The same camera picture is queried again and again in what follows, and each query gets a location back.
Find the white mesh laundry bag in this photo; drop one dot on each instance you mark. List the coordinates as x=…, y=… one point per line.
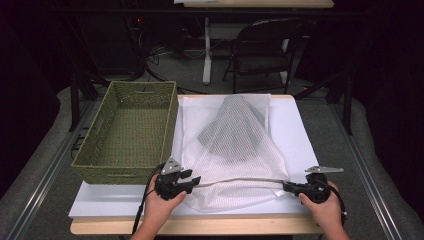
x=233, y=193

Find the black metal stand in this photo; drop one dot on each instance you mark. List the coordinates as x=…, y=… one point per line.
x=348, y=106
x=75, y=100

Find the black folding chair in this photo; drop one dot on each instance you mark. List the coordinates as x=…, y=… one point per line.
x=260, y=50

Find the white board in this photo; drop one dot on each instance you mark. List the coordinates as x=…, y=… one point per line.
x=300, y=133

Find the white-legged wooden desk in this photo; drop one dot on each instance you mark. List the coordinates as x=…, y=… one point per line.
x=260, y=4

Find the person's left hand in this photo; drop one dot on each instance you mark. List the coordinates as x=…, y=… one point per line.
x=158, y=210

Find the light wooden table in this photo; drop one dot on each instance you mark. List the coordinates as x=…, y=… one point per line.
x=233, y=226

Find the green woven basket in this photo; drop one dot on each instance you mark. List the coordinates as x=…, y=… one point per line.
x=133, y=133

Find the dark green garment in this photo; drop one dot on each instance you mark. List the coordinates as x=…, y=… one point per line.
x=233, y=146

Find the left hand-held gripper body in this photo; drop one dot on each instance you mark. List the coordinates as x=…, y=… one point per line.
x=170, y=186

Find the person's right hand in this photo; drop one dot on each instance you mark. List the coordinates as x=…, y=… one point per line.
x=328, y=213

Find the aluminium rail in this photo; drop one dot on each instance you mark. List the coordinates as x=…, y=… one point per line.
x=366, y=170
x=55, y=166

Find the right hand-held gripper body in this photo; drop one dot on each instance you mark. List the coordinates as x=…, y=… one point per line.
x=316, y=190

